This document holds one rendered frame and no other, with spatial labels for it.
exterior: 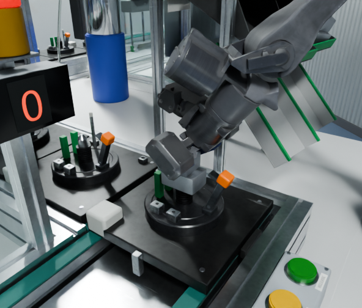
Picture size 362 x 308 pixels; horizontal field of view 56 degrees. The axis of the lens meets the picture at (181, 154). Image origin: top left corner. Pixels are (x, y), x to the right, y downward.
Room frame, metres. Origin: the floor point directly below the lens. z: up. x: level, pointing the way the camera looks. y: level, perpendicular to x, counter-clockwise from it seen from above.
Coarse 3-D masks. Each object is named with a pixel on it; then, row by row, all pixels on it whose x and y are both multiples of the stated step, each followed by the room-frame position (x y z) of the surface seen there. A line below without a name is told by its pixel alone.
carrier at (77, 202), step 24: (72, 144) 0.67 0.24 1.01; (96, 144) 0.70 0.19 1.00; (48, 168) 0.64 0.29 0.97; (72, 168) 0.58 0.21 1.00; (96, 168) 0.60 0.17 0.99; (120, 168) 0.64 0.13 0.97; (144, 168) 0.64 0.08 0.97; (48, 192) 0.54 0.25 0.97; (72, 192) 0.54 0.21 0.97; (96, 192) 0.54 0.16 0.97; (120, 192) 0.55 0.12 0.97; (72, 216) 0.48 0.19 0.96
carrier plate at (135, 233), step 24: (144, 192) 0.54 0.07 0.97; (240, 192) 0.54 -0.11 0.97; (144, 216) 0.47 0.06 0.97; (240, 216) 0.47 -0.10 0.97; (264, 216) 0.49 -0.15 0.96; (120, 240) 0.41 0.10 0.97; (144, 240) 0.41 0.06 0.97; (168, 240) 0.41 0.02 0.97; (192, 240) 0.41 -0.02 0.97; (216, 240) 0.41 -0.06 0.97; (240, 240) 0.41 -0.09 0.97; (168, 264) 0.36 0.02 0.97; (192, 264) 0.36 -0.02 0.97; (216, 264) 0.36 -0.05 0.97
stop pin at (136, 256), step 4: (136, 252) 0.39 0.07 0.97; (140, 252) 0.39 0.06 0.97; (132, 256) 0.38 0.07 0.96; (136, 256) 0.38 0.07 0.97; (140, 256) 0.38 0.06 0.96; (132, 260) 0.39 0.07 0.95; (136, 260) 0.38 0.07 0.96; (140, 260) 0.38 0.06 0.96; (132, 264) 0.39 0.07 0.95; (136, 264) 0.38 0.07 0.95; (140, 264) 0.38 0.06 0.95; (136, 268) 0.38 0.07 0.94; (140, 268) 0.38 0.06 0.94; (136, 272) 0.38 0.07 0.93; (140, 272) 0.38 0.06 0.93
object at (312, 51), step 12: (192, 0) 0.77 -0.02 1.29; (204, 0) 0.75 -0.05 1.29; (216, 0) 0.72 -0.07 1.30; (240, 0) 0.84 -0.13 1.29; (252, 0) 0.82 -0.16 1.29; (264, 0) 0.79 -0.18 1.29; (204, 12) 0.74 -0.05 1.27; (216, 12) 0.72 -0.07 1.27; (240, 12) 0.68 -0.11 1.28; (252, 12) 0.81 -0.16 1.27; (264, 12) 0.79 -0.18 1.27; (240, 24) 0.68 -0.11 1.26; (252, 24) 0.76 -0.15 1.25; (240, 36) 0.68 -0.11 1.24; (312, 48) 0.71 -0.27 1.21
